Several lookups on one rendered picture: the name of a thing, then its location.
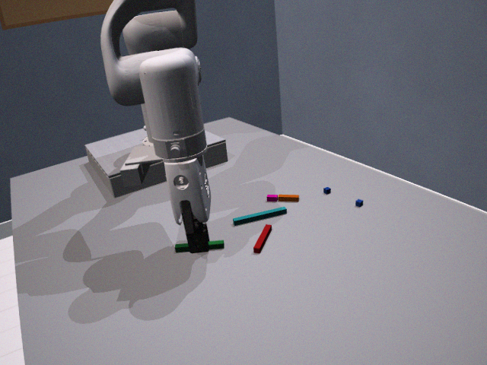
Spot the green rod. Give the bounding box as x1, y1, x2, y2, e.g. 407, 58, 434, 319
175, 240, 224, 252

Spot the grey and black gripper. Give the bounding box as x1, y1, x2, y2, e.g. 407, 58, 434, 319
161, 147, 211, 253

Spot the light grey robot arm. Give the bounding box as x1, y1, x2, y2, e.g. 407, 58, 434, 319
100, 0, 207, 187

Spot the orange rod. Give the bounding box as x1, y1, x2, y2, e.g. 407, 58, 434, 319
278, 195, 299, 202

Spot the red rod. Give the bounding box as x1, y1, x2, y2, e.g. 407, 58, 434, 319
253, 224, 272, 254

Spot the turquoise rod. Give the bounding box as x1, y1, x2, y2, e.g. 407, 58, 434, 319
233, 207, 287, 226

